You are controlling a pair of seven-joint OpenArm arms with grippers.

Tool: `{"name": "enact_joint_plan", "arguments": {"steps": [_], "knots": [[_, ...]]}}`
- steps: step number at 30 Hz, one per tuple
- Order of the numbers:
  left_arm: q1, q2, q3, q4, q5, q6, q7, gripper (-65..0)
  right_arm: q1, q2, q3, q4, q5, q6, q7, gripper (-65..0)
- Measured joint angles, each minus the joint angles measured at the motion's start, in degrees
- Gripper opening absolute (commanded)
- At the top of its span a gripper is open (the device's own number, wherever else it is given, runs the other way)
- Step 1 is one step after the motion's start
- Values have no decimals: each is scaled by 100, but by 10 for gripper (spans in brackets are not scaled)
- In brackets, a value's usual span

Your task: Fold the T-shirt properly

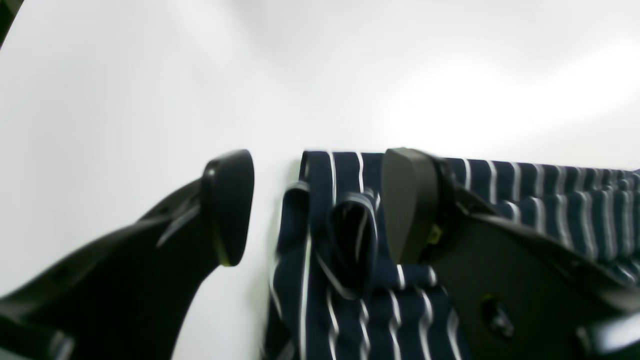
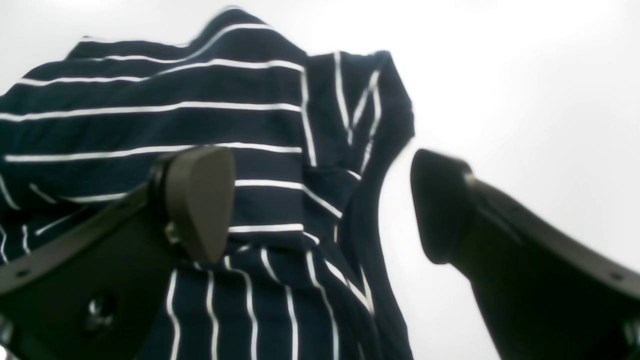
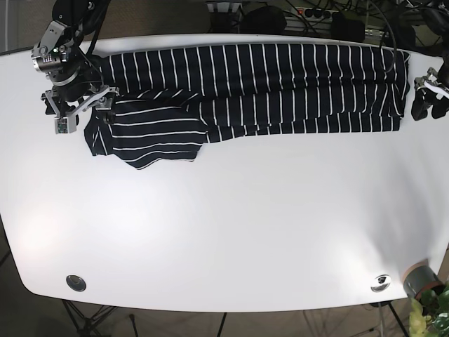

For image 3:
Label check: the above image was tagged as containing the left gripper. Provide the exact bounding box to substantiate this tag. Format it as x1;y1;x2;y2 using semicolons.
411;67;448;121

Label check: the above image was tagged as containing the grey plant pot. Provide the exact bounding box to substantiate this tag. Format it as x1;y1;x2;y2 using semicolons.
401;260;445;300

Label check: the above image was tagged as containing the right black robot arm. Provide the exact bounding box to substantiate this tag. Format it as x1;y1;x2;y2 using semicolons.
32;1;119;134

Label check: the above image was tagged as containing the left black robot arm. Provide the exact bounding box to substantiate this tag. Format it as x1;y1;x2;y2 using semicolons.
366;1;448;121

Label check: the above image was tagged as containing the metal table grommet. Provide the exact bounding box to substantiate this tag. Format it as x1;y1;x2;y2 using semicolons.
66;275;86;292
370;275;391;293

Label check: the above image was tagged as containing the black white striped T-shirt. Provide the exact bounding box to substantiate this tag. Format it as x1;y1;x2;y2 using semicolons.
84;44;410;170

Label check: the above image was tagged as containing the right metal table grommet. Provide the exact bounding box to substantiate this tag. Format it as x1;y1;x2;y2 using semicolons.
370;275;391;293

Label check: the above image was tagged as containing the left metal table grommet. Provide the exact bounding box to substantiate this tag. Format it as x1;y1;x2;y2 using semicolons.
66;275;86;292

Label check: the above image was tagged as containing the green plant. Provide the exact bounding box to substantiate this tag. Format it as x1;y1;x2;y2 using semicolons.
409;284;448;337

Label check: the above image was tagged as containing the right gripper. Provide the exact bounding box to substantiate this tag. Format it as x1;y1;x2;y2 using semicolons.
41;67;119;134

